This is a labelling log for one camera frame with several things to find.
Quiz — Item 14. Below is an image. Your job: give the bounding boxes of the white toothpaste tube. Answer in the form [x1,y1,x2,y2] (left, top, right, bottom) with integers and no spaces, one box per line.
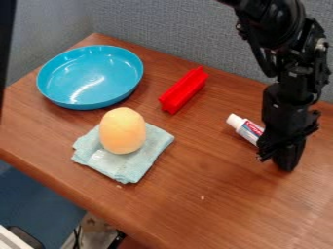
[226,114,263,145]

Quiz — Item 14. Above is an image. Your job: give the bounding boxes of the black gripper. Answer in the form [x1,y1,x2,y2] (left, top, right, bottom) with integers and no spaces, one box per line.
[258,84,321,171]

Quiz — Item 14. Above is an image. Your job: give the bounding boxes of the blue plastic plate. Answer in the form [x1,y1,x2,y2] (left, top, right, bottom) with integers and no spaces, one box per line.
[36,45,144,110]

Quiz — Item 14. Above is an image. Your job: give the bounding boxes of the light blue folded cloth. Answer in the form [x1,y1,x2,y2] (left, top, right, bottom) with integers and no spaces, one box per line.
[71,124,174,184]

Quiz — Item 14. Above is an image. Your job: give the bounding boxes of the red plastic block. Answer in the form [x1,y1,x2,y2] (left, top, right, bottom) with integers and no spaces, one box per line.
[159,66,209,115]

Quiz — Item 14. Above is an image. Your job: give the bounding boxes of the objects under table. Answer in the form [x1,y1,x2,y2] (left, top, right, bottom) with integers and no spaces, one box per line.
[0,214,126,249]

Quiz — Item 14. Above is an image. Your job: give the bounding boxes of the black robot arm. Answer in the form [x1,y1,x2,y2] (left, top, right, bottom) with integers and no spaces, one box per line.
[215,0,330,171]

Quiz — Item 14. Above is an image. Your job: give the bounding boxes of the orange egg-shaped sponge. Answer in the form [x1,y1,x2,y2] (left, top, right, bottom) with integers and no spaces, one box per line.
[99,107,146,154]

